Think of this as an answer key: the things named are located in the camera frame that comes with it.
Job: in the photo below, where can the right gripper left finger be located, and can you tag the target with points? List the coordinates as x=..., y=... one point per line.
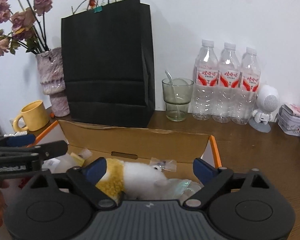
x=84, y=180

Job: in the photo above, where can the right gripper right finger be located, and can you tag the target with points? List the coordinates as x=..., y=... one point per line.
x=215, y=181

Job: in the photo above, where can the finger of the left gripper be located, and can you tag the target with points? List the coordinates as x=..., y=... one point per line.
x=24, y=155
x=17, y=141

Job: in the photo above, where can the red artificial flower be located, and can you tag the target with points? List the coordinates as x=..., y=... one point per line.
x=15, y=184

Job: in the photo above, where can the translucent plastic container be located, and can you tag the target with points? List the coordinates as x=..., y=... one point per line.
x=60, y=164

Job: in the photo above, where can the iridescent plastic bag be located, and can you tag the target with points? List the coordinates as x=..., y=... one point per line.
x=181, y=189

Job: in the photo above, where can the clear bag with screws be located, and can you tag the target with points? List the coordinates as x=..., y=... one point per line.
x=164, y=165

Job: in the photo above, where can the yellow white plush toy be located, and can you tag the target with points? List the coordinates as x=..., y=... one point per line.
x=134, y=180

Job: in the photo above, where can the small yellow box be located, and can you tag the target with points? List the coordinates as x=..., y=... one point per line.
x=78, y=159

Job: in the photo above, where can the yellow ceramic mug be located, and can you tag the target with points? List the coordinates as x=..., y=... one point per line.
x=34, y=116

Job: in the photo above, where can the orange cardboard pumpkin box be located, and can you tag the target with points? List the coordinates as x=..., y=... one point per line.
x=135, y=145

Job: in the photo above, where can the right clear water bottle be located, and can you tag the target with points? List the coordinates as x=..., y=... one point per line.
x=249, y=81

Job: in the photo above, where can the clear water bottle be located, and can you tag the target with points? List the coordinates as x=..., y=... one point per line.
x=228, y=81
x=205, y=81
x=249, y=81

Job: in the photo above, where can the clear spoon in glass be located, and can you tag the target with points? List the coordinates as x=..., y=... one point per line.
x=174, y=94

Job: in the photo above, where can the left clear water bottle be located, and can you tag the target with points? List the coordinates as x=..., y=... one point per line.
x=205, y=81

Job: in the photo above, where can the pink marbled ceramic vase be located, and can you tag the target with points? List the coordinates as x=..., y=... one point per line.
x=50, y=69

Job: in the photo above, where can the green tinted drinking glass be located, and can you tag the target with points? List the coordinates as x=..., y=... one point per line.
x=177, y=94

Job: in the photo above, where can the white robot figurine speaker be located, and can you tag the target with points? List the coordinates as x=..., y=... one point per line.
x=267, y=102

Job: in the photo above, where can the grey printed tin box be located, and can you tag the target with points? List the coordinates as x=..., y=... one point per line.
x=288, y=119

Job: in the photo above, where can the dried rose bouquet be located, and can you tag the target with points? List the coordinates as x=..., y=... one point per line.
x=27, y=21

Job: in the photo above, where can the middle clear water bottle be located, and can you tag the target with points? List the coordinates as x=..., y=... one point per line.
x=228, y=81

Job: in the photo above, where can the black paper shopping bag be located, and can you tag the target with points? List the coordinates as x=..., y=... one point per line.
x=108, y=65

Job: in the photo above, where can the teal binder clip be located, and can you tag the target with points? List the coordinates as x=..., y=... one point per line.
x=98, y=9

